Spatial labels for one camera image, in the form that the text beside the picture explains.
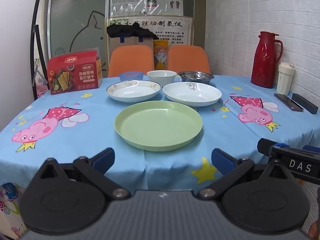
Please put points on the yellow snack packet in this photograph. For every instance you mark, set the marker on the yellow snack packet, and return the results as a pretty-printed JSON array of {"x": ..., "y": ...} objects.
[{"x": 161, "y": 55}]

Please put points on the stainless steel bowl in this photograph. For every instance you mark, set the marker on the stainless steel bowl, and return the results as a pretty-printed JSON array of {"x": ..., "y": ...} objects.
[{"x": 197, "y": 76}]

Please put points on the blue translucent bowl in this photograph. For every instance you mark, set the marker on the blue translucent bowl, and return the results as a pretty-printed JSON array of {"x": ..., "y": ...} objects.
[{"x": 130, "y": 76}]

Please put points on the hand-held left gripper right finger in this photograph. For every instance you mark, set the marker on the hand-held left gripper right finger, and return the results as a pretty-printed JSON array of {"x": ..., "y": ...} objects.
[{"x": 223, "y": 161}]

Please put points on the orange chair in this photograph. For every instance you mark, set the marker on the orange chair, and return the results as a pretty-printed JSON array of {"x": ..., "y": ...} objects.
[
  {"x": 188, "y": 60},
  {"x": 131, "y": 61}
]

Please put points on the floral printed bag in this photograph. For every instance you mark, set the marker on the floral printed bag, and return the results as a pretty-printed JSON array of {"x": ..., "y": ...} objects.
[{"x": 10, "y": 210}]

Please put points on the green plastic plate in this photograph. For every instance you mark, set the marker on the green plastic plate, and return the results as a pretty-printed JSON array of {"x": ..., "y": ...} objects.
[{"x": 157, "y": 125}]

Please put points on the black metal frame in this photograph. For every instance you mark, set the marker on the black metal frame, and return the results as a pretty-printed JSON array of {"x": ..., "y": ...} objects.
[{"x": 35, "y": 30}]

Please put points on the smartphone in clear case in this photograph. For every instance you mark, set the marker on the smartphone in clear case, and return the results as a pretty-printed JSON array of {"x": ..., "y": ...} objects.
[{"x": 288, "y": 102}]

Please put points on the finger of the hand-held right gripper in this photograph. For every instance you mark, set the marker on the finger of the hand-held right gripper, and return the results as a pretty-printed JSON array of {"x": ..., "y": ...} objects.
[{"x": 265, "y": 146}]

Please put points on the red cracker box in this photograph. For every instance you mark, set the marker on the red cracker box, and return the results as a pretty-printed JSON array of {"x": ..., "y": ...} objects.
[{"x": 75, "y": 75}]

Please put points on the blue cartoon pig tablecloth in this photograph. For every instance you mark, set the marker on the blue cartoon pig tablecloth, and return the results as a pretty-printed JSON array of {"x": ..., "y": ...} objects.
[{"x": 75, "y": 142}]

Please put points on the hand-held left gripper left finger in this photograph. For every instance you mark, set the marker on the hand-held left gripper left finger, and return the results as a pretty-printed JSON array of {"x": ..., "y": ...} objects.
[{"x": 103, "y": 159}]

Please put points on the frosted glass door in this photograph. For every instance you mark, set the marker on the frosted glass door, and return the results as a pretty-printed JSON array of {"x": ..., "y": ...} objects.
[{"x": 75, "y": 17}]

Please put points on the colourful printed bag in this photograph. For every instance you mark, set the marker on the colourful printed bag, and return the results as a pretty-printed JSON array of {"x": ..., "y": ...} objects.
[{"x": 40, "y": 82}]

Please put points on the white plate with floral rim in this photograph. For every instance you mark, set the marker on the white plate with floral rim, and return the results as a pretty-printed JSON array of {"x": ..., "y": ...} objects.
[{"x": 132, "y": 93}]

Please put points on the white tumbler cup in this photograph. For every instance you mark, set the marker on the white tumbler cup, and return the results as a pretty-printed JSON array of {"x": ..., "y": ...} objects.
[{"x": 285, "y": 80}]

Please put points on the red thermos jug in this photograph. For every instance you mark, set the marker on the red thermos jug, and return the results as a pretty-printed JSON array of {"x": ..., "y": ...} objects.
[{"x": 263, "y": 62}]

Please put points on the framed wall poster with calligraphy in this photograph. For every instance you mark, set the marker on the framed wall poster with calligraphy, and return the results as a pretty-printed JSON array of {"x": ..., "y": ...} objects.
[{"x": 170, "y": 26}]

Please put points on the black rectangular box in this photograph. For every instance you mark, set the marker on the black rectangular box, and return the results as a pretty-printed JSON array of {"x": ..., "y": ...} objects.
[{"x": 306, "y": 103}]

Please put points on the person's right hand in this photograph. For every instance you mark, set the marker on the person's right hand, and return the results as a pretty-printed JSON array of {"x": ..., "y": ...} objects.
[{"x": 313, "y": 230}]

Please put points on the black cloth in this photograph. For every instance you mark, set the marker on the black cloth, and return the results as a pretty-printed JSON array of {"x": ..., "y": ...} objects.
[{"x": 130, "y": 31}]

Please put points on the white ceramic bowl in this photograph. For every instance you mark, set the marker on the white ceramic bowl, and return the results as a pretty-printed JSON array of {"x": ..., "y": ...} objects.
[{"x": 161, "y": 78}]

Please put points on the white plate with small print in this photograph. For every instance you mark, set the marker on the white plate with small print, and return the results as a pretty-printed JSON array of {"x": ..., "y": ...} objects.
[{"x": 192, "y": 95}]

